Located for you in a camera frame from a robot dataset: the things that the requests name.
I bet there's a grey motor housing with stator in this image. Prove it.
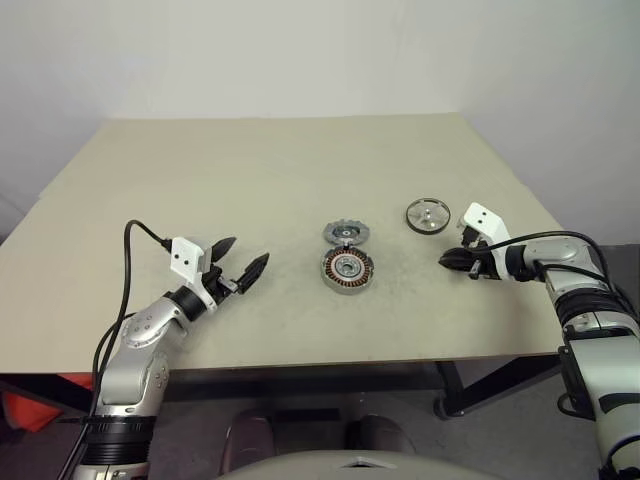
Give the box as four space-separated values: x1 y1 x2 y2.
319 246 377 297

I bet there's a grey hinged housing lid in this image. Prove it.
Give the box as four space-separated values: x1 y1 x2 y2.
323 218 370 248

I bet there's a black table frame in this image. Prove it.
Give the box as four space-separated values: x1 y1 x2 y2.
0 352 576 421

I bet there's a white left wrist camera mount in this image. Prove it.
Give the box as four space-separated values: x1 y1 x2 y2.
168 236 220 315

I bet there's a grey robot torso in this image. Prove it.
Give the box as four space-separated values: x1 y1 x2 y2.
213 448 501 480

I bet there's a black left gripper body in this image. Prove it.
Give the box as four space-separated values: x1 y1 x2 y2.
201 261 241 302

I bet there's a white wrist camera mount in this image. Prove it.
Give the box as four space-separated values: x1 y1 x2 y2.
168 236 220 315
457 201 512 281

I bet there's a silver spoked rotor black rim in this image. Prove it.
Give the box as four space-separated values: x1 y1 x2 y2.
403 198 452 235

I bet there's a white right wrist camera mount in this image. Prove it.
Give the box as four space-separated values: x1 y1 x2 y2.
457 201 512 281

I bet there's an orange fabric object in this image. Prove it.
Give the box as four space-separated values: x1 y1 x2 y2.
2 372 96 432

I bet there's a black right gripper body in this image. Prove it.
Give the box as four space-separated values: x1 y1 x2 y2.
458 225 497 282

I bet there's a dark rounded shape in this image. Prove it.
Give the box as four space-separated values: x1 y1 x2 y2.
222 408 279 472

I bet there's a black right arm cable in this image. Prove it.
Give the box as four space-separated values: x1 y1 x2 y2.
469 229 640 326

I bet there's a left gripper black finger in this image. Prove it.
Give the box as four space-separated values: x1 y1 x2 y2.
234 252 271 296
209 236 237 264

